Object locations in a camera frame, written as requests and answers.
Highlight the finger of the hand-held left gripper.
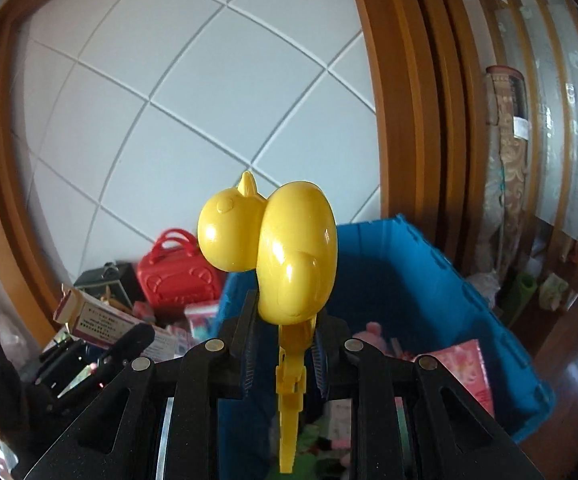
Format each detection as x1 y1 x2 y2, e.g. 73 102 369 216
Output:
96 323 156 386

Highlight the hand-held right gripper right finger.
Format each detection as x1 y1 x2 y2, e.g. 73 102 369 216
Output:
313 310 545 480

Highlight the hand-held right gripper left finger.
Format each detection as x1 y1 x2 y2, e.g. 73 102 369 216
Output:
24 290 270 480

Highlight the yellow duck snowball clip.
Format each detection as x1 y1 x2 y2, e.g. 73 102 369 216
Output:
197 171 338 474

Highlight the blue plastic crate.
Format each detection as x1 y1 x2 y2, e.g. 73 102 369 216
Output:
209 215 556 480

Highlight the white printed carton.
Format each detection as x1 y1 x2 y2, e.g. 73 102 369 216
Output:
68 305 180 362

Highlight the red and white carton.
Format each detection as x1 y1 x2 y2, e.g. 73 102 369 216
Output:
53 287 137 346

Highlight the small pink plush toy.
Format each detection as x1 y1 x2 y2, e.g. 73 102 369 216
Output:
361 321 387 357

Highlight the black gift box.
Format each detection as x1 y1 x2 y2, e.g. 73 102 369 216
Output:
73 260 142 307

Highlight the red toy suitcase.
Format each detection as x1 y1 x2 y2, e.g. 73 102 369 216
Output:
136 229 231 312

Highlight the pink book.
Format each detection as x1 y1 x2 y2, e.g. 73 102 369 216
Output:
431 339 496 417

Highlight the green rolled mat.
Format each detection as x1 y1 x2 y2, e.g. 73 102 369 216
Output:
510 271 539 322

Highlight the rolled patterned carpet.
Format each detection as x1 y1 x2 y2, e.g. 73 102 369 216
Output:
484 64 532 311

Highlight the wooden door frame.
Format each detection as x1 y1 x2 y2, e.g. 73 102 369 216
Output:
0 0 500 341

